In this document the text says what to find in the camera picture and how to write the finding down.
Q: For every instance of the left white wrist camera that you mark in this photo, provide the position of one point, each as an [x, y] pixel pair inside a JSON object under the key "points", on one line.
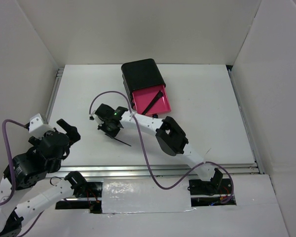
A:
{"points": [[38, 126]]}

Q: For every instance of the black angled powder brush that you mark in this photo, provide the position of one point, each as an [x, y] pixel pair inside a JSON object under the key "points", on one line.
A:
{"points": [[152, 102]]}

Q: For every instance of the black drawer organizer case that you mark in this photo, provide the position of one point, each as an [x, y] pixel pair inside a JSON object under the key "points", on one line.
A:
{"points": [[141, 74]]}

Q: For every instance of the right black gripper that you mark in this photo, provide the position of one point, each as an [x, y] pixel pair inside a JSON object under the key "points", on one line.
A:
{"points": [[112, 135]]}

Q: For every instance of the left aluminium side rail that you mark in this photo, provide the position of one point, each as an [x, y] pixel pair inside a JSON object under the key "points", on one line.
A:
{"points": [[55, 89]]}

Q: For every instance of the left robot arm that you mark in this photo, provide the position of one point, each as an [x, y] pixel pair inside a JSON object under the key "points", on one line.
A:
{"points": [[23, 172]]}

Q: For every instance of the white foil-taped cover plate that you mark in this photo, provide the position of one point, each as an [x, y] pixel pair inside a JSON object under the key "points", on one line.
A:
{"points": [[143, 196]]}

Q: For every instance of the right aluminium side rail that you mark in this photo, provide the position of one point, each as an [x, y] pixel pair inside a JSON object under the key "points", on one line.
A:
{"points": [[253, 147]]}

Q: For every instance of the pink top drawer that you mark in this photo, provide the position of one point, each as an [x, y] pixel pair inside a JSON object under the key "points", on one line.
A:
{"points": [[142, 97]]}

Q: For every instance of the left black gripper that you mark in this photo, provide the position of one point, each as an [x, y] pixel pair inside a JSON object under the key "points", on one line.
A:
{"points": [[72, 130]]}

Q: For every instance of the aluminium side rail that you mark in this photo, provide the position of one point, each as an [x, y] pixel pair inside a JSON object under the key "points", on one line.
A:
{"points": [[253, 147], [55, 89]]}

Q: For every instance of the thin black eyeliner brush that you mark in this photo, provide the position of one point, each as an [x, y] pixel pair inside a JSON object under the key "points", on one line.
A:
{"points": [[121, 142]]}

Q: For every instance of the aluminium front rail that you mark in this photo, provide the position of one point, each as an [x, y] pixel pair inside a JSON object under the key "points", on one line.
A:
{"points": [[139, 171]]}

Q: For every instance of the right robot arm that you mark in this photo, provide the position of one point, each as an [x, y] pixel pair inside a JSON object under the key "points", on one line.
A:
{"points": [[170, 136]]}

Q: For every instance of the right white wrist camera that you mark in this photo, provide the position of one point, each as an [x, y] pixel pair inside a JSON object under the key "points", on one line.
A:
{"points": [[93, 116]]}

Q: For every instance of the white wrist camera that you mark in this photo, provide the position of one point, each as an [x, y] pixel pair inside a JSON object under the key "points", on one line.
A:
{"points": [[93, 116], [38, 126]]}

